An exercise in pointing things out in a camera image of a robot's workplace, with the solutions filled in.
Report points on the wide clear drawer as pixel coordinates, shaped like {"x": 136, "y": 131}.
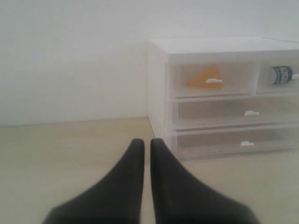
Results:
{"x": 234, "y": 141}
{"x": 190, "y": 115}

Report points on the middle wide clear drawer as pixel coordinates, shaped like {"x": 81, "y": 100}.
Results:
{"x": 190, "y": 115}

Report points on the white plastic drawer cabinet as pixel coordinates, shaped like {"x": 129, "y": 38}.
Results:
{"x": 211, "y": 97}

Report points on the teal white pill bottle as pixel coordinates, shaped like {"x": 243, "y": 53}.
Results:
{"x": 280, "y": 75}

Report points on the yellow cheese wedge toy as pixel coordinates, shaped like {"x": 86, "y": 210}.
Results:
{"x": 208, "y": 78}

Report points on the bottom wide clear drawer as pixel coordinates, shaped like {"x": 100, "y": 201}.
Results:
{"x": 234, "y": 141}

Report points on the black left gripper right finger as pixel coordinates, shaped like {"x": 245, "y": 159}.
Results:
{"x": 180, "y": 198}

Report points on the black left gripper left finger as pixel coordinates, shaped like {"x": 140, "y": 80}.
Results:
{"x": 115, "y": 199}

